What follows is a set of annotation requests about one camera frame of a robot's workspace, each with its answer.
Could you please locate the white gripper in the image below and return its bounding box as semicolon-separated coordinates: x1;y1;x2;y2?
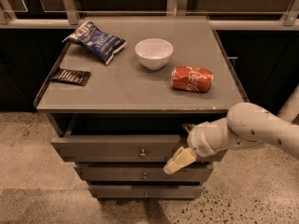
164;122;217;175

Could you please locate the grey top drawer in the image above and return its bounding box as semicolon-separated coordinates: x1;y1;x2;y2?
51;113;224;163

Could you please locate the grey drawer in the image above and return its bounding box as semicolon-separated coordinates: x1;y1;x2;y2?
75;163;212;182
51;113;224;163
89;185;204;200

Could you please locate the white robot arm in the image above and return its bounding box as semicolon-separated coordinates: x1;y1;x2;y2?
164;89;299;175

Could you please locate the grey middle drawer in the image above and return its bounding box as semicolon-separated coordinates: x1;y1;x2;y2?
75;163;212;182

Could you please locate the grey drawer cabinet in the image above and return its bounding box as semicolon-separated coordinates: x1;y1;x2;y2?
35;17;247;187

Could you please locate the grey bottom drawer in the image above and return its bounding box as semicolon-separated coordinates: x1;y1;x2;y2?
89;185;204;200

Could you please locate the red cola can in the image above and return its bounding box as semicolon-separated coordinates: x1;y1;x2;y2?
171;66;213;92

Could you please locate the white bowl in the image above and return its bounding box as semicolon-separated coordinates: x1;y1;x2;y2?
135;38;174;70

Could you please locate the dark snack packet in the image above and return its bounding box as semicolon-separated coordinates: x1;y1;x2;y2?
51;69;91;86

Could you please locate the blue chip bag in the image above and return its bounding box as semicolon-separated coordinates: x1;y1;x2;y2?
64;21;126;65

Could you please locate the metal railing frame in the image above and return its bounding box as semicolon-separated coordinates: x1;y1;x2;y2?
1;0;298;25

